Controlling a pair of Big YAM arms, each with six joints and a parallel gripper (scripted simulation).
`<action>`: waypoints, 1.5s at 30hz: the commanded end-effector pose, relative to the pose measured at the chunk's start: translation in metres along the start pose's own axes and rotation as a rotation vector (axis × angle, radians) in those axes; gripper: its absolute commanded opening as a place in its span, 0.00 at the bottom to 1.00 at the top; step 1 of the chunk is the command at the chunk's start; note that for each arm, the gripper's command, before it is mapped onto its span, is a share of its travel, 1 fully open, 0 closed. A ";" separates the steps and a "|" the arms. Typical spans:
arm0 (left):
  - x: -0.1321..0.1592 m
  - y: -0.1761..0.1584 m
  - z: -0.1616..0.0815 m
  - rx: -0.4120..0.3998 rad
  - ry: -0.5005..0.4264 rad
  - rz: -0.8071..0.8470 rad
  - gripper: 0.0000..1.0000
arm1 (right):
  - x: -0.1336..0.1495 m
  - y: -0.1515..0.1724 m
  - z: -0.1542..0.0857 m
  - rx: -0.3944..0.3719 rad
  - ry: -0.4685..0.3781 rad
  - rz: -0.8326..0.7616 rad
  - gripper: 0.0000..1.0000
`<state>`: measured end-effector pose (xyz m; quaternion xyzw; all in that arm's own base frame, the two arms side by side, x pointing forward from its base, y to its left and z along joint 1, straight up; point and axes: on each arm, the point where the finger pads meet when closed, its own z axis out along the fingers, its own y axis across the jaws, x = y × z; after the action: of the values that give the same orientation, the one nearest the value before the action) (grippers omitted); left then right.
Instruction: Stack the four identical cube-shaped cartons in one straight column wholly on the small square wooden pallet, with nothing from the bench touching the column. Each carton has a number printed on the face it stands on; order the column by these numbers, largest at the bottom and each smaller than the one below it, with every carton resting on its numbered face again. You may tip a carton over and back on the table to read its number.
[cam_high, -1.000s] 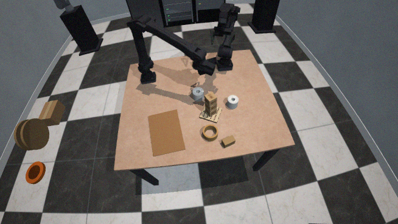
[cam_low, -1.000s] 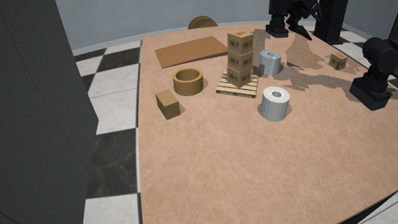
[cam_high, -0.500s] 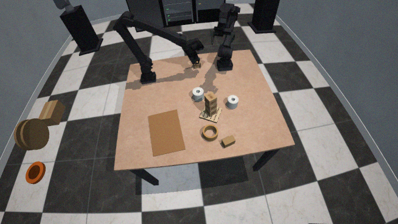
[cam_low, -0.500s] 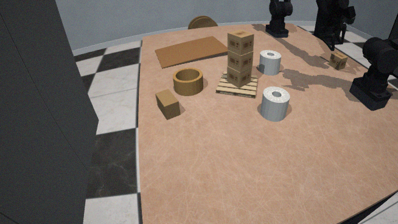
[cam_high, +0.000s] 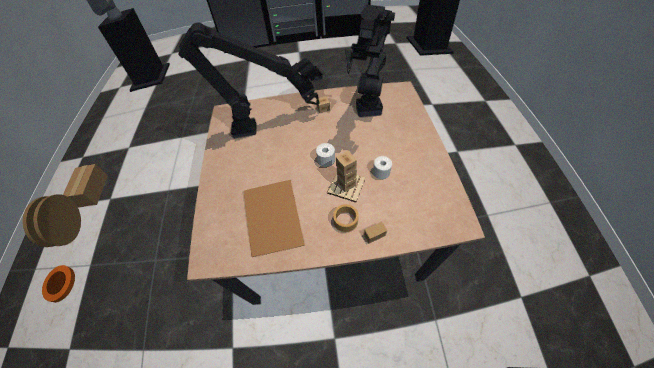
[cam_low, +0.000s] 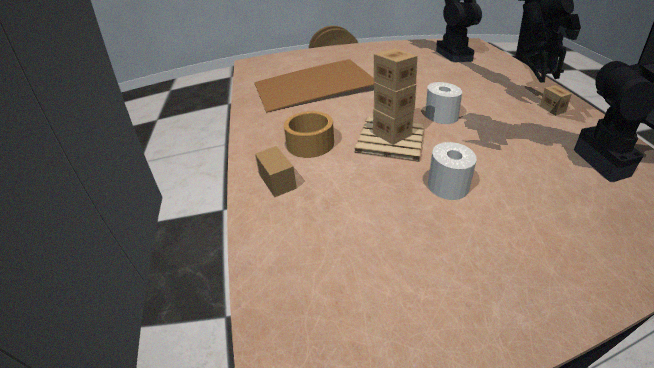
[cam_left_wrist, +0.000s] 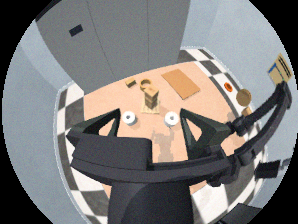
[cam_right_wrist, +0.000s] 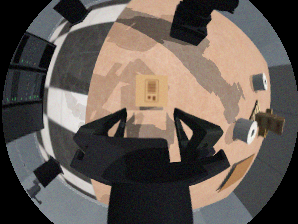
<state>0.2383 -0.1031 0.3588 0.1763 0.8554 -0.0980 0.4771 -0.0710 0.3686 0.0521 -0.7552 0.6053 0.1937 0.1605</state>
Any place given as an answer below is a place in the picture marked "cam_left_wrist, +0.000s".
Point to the brown open cylinder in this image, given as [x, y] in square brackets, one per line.
[144, 81]

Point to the small square wooden pallet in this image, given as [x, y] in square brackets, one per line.
[155, 110]

